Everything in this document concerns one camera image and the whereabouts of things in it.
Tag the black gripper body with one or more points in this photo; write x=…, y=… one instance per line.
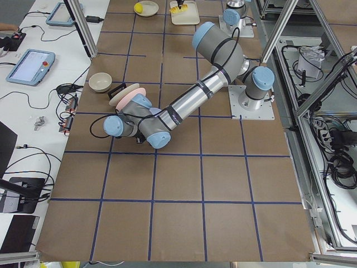
x=181, y=2

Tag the striped bread roll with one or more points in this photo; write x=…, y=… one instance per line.
x=178, y=9

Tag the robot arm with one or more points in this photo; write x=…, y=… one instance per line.
x=135, y=118
x=234, y=14

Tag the cream plate with lemon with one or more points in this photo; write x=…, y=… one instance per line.
x=150, y=8

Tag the black plate rack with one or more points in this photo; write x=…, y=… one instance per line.
x=111, y=93

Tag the pink plate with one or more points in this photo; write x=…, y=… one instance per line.
x=126, y=99

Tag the cream plate in rack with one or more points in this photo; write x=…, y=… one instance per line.
x=119, y=96

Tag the white rectangular tray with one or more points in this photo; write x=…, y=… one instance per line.
x=188, y=17

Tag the yellow lemon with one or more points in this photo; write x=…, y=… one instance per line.
x=138, y=8

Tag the black power adapter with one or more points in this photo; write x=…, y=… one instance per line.
x=94, y=19

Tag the cream bowl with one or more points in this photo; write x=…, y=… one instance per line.
x=100, y=82

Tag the far teach pendant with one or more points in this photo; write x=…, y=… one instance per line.
x=60, y=16

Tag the teach pendant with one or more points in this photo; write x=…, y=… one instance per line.
x=31, y=67
x=60, y=16

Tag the near teach pendant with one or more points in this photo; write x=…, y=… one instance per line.
x=31, y=67

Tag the black monitor stand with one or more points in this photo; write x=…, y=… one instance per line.
x=21, y=194

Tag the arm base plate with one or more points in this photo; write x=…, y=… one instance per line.
x=245, y=25
x=244, y=108

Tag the aluminium frame post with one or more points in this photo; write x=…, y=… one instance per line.
x=77, y=16

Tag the usb hub with cables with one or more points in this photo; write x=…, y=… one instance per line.
x=66, y=117

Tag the metal clamp bracket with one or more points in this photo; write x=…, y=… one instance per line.
x=40, y=121

